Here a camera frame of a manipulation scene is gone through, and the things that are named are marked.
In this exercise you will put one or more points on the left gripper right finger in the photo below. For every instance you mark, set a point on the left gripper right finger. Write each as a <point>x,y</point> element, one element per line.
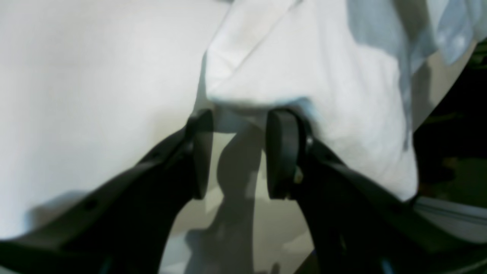
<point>357,226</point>

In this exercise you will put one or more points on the white printed t-shirt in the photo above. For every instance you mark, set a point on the white printed t-shirt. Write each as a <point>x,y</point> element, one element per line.
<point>347,65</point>

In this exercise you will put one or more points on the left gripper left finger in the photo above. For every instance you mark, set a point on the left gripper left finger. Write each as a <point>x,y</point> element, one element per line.
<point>123,226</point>

